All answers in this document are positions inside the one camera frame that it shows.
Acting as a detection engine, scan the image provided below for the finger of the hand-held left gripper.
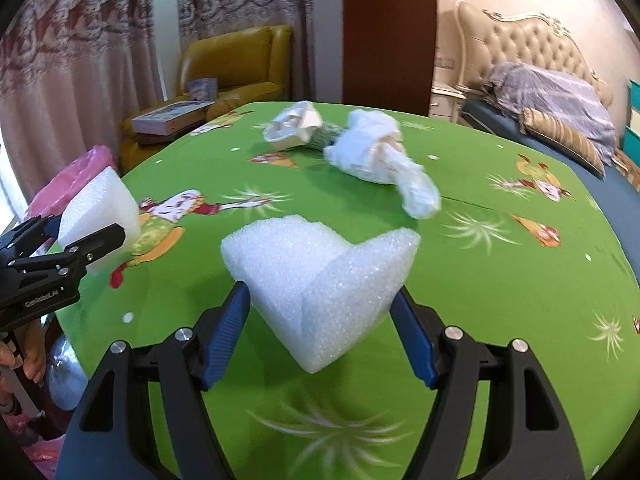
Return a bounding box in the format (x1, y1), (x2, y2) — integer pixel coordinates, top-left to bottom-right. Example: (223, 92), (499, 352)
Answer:
(10, 224), (126, 278)
(0, 215), (63, 261)

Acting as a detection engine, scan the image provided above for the white foam block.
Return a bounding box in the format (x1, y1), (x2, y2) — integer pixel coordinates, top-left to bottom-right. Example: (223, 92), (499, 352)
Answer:
(57, 166), (142, 276)

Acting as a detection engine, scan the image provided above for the large crumpled white bag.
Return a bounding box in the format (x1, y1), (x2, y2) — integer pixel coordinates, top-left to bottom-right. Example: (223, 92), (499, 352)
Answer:
(324, 109), (442, 220)

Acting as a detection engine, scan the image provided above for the beige lace curtain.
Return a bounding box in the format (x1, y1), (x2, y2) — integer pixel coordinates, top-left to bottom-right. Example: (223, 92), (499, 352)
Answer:
(0, 0), (166, 201)
(177, 0), (313, 101)

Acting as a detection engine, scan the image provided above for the pink plastic bin bag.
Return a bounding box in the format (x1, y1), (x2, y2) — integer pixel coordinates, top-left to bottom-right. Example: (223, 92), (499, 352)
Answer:
(22, 145), (118, 221)

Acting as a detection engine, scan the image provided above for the brown wooden wardrobe panel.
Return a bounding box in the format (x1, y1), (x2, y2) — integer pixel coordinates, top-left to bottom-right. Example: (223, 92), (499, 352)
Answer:
(341, 0), (438, 116)

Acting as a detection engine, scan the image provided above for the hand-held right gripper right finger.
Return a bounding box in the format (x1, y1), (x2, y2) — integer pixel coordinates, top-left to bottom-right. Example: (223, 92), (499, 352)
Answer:
(390, 285), (586, 480)

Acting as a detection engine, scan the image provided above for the yellow leather armchair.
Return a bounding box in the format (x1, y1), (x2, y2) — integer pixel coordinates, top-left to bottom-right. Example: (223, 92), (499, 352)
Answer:
(119, 25), (293, 171)

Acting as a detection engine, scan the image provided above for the white foam corner piece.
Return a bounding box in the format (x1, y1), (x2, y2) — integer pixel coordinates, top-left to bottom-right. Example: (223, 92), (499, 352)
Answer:
(220, 214), (421, 375)

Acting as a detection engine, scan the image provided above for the green patterned wrapper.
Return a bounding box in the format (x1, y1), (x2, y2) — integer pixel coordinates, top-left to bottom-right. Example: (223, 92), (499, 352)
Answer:
(305, 127), (351, 151)

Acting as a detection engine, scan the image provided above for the person's left hand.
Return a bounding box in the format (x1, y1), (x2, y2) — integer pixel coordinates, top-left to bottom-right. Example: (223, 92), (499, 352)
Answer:
(0, 324), (47, 385)

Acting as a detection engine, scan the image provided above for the flat white cardboard box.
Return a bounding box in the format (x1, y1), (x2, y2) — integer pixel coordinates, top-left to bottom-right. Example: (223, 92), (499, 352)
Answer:
(131, 101), (216, 137)

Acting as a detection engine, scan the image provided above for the small crumpled white bag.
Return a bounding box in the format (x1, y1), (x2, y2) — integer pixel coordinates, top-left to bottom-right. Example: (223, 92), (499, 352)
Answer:
(262, 101), (323, 151)

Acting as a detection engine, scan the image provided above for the striped brown pillow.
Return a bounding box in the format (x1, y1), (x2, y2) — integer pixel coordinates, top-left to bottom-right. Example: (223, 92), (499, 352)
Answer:
(517, 107), (607, 178)

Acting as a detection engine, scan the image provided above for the white nightstand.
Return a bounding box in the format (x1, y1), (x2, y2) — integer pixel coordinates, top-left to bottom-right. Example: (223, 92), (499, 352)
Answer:
(431, 45), (468, 122)

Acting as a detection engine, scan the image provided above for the small pale blue box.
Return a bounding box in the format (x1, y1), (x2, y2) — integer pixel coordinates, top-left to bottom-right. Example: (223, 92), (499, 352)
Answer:
(187, 77), (219, 101)

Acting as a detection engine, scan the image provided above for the grey purple blanket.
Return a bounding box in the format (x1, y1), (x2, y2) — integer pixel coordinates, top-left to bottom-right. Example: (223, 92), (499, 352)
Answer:
(487, 61), (618, 166)

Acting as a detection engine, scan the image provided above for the pink floral cloth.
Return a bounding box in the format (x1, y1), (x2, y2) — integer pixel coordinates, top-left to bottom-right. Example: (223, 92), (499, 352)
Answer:
(0, 400), (68, 480)

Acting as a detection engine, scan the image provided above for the silver plastic bag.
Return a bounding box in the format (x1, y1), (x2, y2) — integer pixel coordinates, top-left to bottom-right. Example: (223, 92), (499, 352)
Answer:
(47, 332), (91, 411)

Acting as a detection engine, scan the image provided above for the beige tufted bed headboard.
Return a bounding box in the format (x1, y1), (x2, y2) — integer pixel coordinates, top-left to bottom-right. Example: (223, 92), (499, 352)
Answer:
(454, 0), (615, 108)

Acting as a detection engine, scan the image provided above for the green printed tablecloth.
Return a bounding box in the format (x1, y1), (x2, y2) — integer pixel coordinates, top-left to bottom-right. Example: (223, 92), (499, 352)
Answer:
(52, 101), (640, 480)

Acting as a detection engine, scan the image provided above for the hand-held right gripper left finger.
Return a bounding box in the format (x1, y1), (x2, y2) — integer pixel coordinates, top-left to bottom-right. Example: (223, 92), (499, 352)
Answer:
(60, 282), (251, 480)

